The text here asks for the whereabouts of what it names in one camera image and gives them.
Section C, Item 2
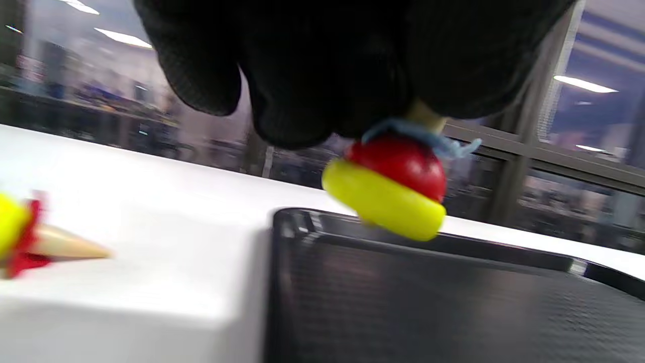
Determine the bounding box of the small top with blue gear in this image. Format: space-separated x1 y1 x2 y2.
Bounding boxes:
321 98 483 241

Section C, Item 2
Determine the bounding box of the black plastic tray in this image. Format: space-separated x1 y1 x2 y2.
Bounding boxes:
265 207 645 363

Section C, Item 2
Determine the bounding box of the small top with red gear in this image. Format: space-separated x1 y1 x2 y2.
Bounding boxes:
0 191 112 279

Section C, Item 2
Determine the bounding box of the person's left hand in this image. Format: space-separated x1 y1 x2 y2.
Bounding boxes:
132 0 577 150

